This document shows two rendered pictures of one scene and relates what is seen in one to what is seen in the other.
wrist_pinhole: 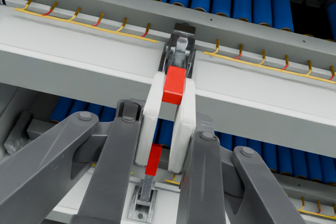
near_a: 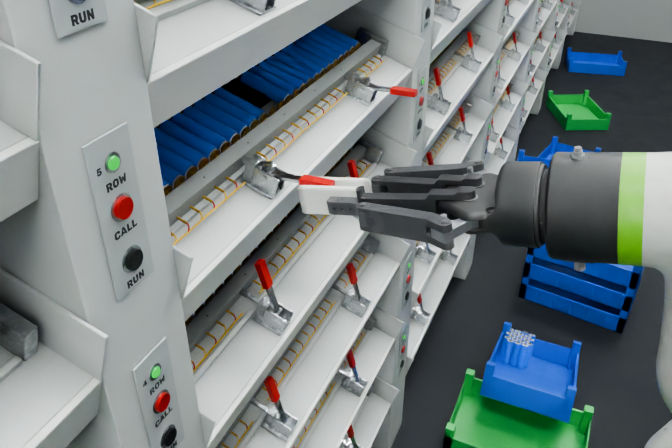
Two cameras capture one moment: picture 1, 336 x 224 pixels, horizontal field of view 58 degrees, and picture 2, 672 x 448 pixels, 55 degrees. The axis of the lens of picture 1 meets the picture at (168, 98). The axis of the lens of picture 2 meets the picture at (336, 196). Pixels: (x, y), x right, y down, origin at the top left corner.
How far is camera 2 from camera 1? 55 cm
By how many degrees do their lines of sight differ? 54
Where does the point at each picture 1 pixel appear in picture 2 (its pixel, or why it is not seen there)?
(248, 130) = not seen: hidden behind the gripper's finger
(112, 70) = (257, 218)
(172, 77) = (315, 180)
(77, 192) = (239, 365)
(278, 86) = (299, 149)
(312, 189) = not seen: hidden behind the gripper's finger
